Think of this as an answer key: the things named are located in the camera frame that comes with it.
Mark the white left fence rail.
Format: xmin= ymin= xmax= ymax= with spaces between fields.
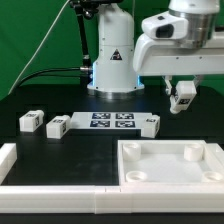
xmin=0 ymin=143 xmax=17 ymax=185

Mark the black camera pole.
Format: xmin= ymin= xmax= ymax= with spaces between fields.
xmin=69 ymin=0 xmax=99 ymax=67

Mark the white front fence rail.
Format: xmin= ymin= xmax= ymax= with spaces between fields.
xmin=0 ymin=184 xmax=224 ymax=214

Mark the white fence rail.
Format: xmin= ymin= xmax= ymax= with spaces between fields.
xmin=0 ymin=184 xmax=224 ymax=214
xmin=0 ymin=143 xmax=17 ymax=185

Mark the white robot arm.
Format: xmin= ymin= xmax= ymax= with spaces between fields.
xmin=87 ymin=0 xmax=224 ymax=99

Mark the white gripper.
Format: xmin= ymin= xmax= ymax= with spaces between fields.
xmin=133 ymin=14 xmax=224 ymax=98

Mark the white square tabletop part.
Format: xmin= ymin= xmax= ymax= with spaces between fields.
xmin=117 ymin=140 xmax=224 ymax=186

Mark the black cable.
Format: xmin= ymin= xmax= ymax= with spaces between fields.
xmin=13 ymin=66 xmax=94 ymax=91

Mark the white marker base plate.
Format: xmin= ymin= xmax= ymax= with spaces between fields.
xmin=71 ymin=112 xmax=152 ymax=130

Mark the white cable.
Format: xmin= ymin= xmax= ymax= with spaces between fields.
xmin=7 ymin=0 xmax=72 ymax=96

